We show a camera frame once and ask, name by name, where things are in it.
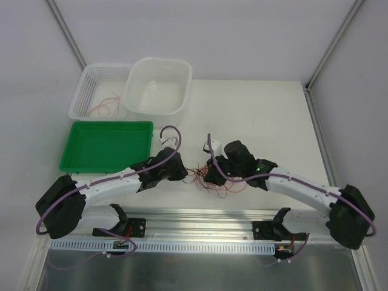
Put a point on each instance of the right aluminium frame post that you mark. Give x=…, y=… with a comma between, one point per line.
x=338, y=36

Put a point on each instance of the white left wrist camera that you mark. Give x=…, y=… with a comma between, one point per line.
x=170, y=142

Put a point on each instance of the white perforated basket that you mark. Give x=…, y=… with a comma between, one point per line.
x=98, y=96

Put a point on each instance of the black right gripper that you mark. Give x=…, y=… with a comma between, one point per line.
x=214, y=173

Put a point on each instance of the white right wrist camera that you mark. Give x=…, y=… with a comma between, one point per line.
x=215, y=145

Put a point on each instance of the green plastic tray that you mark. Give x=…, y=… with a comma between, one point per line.
x=106, y=146

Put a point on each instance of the white plastic tub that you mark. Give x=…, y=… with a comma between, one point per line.
x=157, y=90

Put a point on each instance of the left aluminium frame post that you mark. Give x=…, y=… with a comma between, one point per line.
x=64, y=29

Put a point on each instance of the aluminium frame post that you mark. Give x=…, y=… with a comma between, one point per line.
x=64, y=29
x=338, y=36

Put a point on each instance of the aluminium extrusion rail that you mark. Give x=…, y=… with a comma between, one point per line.
x=190, y=224

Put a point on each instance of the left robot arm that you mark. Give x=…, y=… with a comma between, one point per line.
x=69, y=204

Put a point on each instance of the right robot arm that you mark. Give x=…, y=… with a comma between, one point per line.
x=343, y=214

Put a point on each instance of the white slotted cable duct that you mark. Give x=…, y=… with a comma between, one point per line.
x=253, y=248

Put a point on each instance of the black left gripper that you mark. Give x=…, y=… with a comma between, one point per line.
x=174, y=168

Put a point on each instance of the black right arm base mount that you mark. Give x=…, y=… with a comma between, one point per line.
x=269, y=230

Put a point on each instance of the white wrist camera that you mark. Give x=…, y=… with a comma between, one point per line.
x=170, y=142
x=215, y=145

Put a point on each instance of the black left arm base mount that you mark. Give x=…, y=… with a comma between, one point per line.
x=132, y=228

